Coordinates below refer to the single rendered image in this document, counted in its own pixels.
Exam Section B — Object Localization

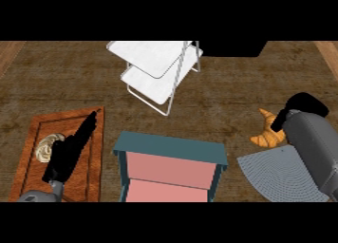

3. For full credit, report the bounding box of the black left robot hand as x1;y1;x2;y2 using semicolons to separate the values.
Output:
41;110;98;184

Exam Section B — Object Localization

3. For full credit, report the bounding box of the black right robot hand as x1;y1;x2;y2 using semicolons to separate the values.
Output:
268;91;330;133

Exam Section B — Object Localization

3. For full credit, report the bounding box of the grey round placemat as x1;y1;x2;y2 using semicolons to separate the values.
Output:
236;144;330;203

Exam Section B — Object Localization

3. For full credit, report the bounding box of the pale round pastry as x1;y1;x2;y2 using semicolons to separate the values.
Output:
35;133;67;164

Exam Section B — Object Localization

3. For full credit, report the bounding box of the brown wooden cutting board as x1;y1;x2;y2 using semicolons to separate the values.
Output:
7;105;106;203

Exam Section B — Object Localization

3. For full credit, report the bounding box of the orange croissant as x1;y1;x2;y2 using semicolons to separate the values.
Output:
247;107;289;148

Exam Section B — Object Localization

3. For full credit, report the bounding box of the teal and pink stool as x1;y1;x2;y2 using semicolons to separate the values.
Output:
112;131;230;203

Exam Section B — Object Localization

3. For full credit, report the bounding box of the white wire tiered shelf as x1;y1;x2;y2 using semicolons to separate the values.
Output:
104;40;205;117

